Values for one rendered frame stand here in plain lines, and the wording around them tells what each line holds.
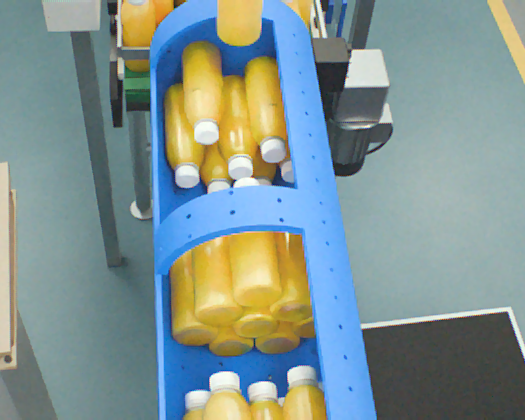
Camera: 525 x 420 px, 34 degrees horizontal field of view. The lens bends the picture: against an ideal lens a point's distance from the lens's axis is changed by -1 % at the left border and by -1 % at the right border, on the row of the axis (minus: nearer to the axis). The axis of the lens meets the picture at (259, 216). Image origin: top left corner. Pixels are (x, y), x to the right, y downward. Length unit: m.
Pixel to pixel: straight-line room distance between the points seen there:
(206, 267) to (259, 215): 0.13
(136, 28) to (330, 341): 0.83
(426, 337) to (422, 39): 1.32
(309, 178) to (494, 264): 1.54
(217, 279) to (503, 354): 1.30
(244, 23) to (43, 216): 1.50
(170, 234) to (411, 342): 1.23
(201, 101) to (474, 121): 1.76
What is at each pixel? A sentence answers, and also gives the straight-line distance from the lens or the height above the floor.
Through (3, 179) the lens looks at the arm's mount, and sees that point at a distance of 1.40.
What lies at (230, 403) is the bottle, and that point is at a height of 1.13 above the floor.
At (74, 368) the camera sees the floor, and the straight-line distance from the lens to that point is 2.41.
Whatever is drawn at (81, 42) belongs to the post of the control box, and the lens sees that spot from 1.85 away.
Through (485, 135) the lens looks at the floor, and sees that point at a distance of 3.00.
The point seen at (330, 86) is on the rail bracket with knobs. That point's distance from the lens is 1.72.
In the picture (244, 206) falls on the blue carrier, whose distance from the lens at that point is 1.15.
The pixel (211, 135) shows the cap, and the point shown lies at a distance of 1.39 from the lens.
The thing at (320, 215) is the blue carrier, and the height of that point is 1.20.
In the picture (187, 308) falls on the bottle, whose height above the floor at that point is 1.08.
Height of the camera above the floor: 2.17
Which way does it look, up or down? 55 degrees down
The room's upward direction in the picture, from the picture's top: 6 degrees clockwise
